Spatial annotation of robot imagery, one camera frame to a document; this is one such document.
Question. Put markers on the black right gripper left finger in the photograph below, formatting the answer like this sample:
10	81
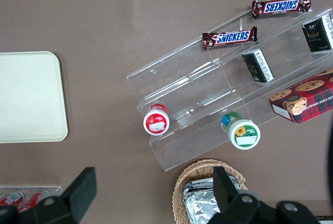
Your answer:
78	198

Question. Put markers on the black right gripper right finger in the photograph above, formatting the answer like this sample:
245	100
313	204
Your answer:
229	198

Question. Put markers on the light wicker basket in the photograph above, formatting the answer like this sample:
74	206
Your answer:
179	195

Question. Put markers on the cream plastic tray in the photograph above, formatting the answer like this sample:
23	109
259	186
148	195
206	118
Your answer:
28	96

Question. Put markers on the clear acrylic bottle rack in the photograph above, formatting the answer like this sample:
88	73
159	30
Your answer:
52	188

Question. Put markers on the foil wrapped pack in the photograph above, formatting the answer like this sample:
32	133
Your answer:
200	208
184	190

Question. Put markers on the red cola bottle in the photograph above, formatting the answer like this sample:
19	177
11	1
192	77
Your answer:
10	198
36	199

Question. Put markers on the green lid snack cup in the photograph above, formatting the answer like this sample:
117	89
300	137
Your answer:
243	134

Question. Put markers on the red lid snack cup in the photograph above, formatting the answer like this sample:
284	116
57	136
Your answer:
156	122

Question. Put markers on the red tartan cookie box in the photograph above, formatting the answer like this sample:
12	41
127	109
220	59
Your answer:
307	99

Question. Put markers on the clear acrylic step shelf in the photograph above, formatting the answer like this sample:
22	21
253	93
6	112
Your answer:
182	78

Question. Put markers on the black tea box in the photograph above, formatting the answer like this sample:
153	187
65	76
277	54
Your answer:
257	66
318	34

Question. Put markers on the Snickers chocolate bar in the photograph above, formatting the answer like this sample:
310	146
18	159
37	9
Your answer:
231	37
281	6

